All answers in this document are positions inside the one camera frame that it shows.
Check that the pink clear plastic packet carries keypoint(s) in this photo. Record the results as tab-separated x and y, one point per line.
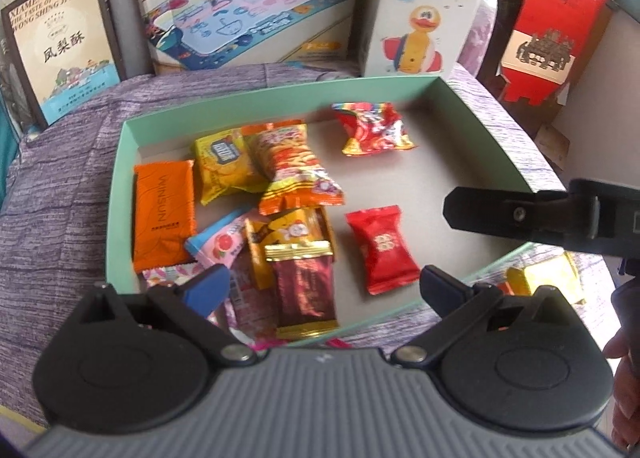
250	303

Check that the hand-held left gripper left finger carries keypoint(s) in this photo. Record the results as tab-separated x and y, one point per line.
207	288

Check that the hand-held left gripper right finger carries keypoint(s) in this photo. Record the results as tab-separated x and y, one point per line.
440	288

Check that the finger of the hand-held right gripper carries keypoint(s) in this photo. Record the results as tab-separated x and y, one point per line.
500	210

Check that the green cardboard box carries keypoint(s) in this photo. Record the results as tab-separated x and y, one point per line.
440	163

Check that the yellow cracker packet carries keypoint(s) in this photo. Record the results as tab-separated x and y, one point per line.
220	168

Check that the orange Winsun snack packet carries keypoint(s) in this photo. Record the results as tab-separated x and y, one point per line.
162	218

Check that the pink grapefruit candy stick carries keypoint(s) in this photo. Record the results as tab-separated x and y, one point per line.
220	243

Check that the drawing mat toy box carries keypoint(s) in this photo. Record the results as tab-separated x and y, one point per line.
240	13

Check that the white duck toy box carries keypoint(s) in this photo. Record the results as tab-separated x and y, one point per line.
415	13

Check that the yellow gold snack packet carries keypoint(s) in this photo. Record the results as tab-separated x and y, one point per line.
540	278

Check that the red foil candy packet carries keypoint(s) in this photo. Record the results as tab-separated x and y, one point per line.
382	248

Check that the red rainbow striped packet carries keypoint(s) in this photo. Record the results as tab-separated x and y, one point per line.
372	131

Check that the brown framed pastry box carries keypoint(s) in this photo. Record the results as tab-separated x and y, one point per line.
60	48

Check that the dark red gold-edged packet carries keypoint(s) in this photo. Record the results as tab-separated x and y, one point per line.
305	293

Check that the pink circle patterned packet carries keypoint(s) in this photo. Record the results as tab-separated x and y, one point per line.
165	275

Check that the red gift bag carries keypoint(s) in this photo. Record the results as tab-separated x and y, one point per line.
545	13

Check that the orange stick biscuit packet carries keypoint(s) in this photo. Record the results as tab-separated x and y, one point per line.
290	163

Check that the yellow cartoon candy box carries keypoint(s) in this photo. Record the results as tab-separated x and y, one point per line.
290	228

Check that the person's right hand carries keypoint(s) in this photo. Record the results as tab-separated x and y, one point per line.
627	388

